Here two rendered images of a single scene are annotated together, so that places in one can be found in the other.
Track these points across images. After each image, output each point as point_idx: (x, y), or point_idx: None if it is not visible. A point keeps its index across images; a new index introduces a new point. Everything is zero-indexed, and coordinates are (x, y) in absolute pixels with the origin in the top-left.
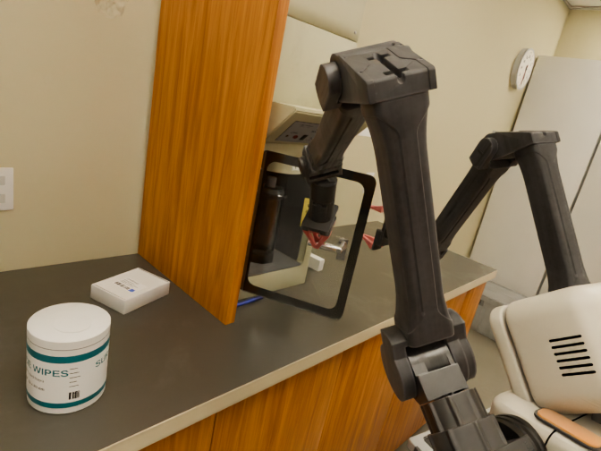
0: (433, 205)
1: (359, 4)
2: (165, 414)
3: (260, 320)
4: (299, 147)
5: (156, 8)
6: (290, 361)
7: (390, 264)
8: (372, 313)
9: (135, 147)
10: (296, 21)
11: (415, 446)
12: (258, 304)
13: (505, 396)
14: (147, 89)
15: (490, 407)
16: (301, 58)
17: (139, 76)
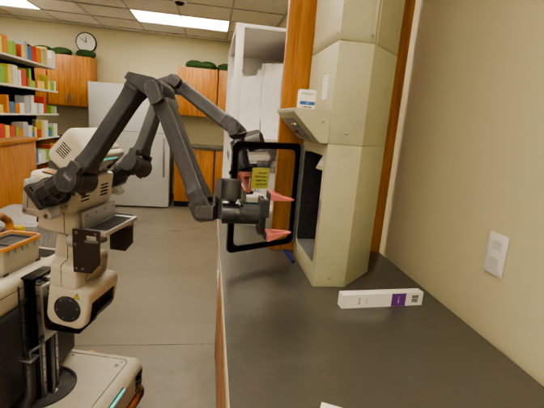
0: (146, 113)
1: (340, 6)
2: (220, 227)
3: (265, 254)
4: (314, 144)
5: (410, 75)
6: (221, 248)
7: (359, 391)
8: (238, 293)
9: (392, 172)
10: (316, 54)
11: (133, 214)
12: (285, 260)
13: (109, 171)
14: (400, 132)
15: (108, 231)
16: (316, 77)
17: (398, 124)
